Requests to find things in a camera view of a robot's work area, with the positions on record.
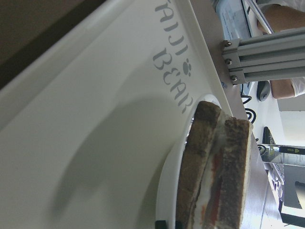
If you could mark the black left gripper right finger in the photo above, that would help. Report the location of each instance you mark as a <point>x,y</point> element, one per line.
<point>179,225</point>

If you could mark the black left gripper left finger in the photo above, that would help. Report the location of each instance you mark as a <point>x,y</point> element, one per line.
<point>160,224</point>

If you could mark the white round plate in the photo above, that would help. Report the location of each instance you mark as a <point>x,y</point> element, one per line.
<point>168,182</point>

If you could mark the brown top bread slice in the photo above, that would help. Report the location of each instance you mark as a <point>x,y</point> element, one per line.
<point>228,210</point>

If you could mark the cream bear tray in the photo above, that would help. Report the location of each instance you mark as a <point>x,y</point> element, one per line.
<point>85,129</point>

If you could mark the black keyboard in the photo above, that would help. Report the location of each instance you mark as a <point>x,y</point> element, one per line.
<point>267,137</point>

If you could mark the black computer mouse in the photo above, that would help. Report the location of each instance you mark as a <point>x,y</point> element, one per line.
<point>263,90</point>

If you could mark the aluminium frame post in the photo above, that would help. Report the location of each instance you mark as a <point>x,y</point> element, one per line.
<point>268,57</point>

